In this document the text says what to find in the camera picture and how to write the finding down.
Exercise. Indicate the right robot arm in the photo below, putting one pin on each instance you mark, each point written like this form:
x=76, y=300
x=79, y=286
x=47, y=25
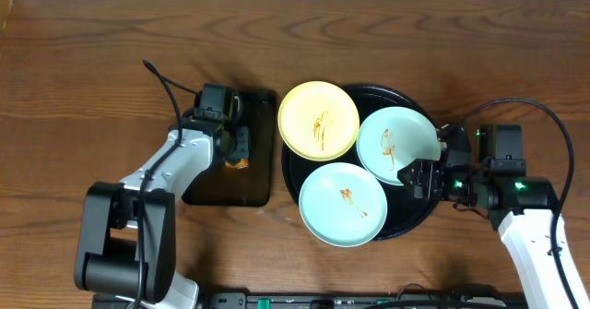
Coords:
x=524, y=210

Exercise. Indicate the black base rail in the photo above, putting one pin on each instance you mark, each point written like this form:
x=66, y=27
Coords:
x=228, y=300

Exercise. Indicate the black rectangular tray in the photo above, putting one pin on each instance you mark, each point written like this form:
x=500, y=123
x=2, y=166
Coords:
x=244, y=185

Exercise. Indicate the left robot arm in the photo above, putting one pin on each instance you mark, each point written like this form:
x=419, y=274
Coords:
x=127, y=240

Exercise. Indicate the green and orange sponge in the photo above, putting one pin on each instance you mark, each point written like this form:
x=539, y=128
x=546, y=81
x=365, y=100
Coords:
x=237, y=164

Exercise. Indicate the yellow plate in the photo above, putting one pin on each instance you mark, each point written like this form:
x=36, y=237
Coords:
x=318, y=121

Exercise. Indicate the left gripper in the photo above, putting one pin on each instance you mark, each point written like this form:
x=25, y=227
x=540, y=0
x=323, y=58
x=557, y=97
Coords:
x=241, y=139

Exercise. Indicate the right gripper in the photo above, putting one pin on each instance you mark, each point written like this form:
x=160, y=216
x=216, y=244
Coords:
x=430, y=172

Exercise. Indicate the black round tray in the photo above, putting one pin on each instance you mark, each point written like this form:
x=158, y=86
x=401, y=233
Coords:
x=404, y=212

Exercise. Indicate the light blue plate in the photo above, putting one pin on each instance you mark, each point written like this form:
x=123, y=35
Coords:
x=391, y=138
x=342, y=204

